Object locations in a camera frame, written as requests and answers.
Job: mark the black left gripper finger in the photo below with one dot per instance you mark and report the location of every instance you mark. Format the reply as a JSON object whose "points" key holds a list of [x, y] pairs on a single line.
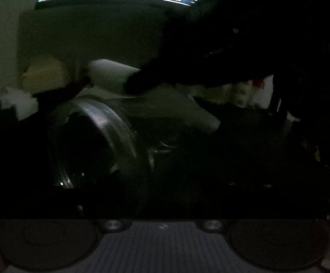
{"points": [[182, 73]]}

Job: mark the white cleaning cloth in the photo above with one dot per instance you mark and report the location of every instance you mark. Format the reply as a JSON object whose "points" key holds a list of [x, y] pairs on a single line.
{"points": [[144, 99]]}

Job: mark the dark glass jar container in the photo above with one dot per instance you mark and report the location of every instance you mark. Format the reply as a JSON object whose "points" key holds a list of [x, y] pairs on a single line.
{"points": [[96, 144]]}

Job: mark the white box with patterns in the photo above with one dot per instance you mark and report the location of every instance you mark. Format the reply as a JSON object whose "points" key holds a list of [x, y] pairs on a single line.
{"points": [[241, 93]]}

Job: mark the yellow cardboard box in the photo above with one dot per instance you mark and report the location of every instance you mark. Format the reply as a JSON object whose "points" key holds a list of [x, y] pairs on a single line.
{"points": [[44, 74]]}

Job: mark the crumpled white tissue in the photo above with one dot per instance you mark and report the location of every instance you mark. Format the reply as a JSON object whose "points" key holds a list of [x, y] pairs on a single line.
{"points": [[24, 104]]}

